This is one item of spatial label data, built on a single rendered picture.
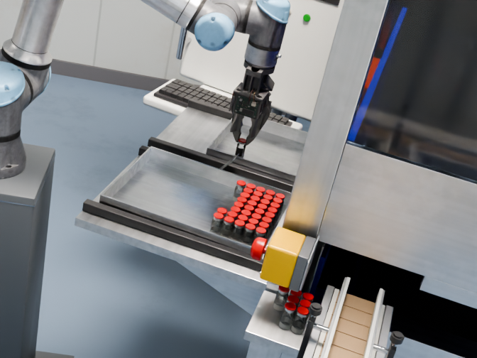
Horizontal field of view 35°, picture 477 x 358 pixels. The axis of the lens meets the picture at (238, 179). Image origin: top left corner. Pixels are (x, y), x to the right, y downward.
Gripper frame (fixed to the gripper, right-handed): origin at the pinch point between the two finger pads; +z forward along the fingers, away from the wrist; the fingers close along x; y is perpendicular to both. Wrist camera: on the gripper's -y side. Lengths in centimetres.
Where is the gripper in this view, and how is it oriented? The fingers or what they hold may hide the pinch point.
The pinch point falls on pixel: (243, 137)
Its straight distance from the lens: 185.2
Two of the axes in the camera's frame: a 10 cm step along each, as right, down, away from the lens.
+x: 9.4, 3.2, -1.6
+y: -2.8, 4.1, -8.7
